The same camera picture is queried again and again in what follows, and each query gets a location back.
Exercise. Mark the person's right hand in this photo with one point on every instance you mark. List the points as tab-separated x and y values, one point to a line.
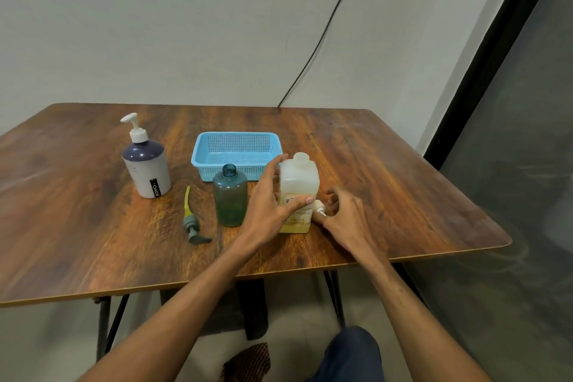
351	227

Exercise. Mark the person's left hand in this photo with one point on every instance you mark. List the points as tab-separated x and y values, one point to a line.
262	216

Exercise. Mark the person's right thumb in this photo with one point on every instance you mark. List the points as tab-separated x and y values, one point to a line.
328	217

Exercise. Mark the person's left thumb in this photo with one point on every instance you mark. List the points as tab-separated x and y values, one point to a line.
296	206

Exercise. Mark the white pump head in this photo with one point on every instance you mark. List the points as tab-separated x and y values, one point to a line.
319	207

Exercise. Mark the translucent yellow soap bottle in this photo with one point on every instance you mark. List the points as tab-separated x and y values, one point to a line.
299	180

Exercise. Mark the person's right forearm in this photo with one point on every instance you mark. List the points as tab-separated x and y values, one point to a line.
421	323

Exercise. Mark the person's left forearm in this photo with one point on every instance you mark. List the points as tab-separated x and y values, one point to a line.
179	319

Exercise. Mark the dark green plastic bottle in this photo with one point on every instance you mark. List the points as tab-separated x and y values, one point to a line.
229	198

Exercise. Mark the light blue plastic basket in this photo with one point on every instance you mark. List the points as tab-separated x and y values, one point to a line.
237	151

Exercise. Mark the grey pump with yellow tube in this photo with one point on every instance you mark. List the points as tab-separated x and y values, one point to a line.
194	229

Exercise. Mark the person's blue trouser leg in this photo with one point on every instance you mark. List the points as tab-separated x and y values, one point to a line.
349	357

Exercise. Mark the white and navy pump bottle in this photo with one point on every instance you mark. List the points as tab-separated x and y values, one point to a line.
147	167

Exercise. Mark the brown patterned shoe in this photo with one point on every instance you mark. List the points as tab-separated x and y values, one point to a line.
248	364

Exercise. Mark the dark glass door panel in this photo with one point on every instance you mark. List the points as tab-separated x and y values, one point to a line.
515	216

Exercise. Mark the black metal table frame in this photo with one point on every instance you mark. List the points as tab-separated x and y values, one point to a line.
253	305

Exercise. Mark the black door frame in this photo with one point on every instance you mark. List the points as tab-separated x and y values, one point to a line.
490	55

